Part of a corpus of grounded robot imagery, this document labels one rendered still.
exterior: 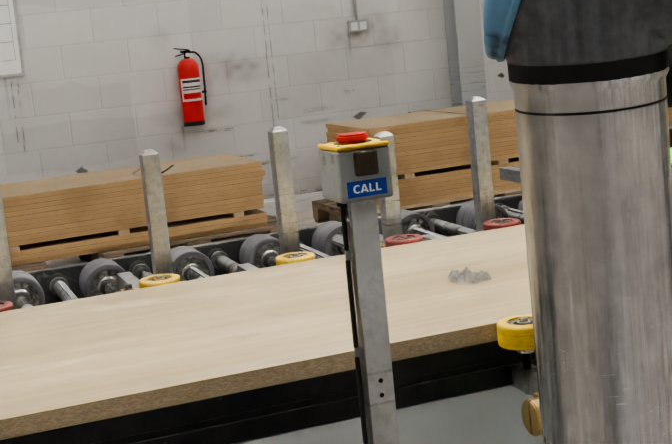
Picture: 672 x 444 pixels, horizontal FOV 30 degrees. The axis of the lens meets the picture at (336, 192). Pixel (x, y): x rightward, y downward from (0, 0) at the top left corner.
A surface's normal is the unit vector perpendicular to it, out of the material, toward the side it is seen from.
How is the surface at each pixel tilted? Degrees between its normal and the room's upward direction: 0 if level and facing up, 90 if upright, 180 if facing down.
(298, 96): 90
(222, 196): 90
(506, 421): 90
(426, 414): 90
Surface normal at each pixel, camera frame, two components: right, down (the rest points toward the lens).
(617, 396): -0.06, 0.21
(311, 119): 0.34, 0.10
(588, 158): -0.29, 0.22
